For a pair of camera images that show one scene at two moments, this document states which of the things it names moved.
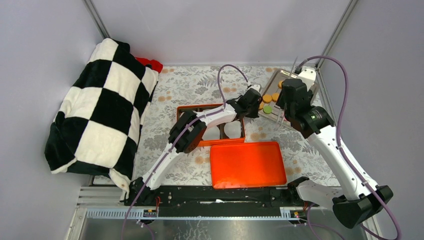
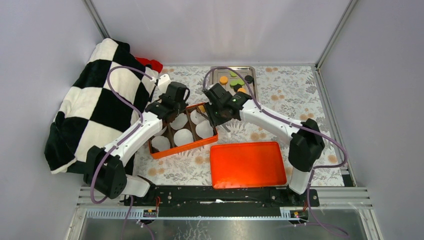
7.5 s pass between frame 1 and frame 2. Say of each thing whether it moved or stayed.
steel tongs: moved
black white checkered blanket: stayed
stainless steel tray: moved
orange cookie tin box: moved
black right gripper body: moved
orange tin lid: stayed
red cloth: stayed
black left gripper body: moved
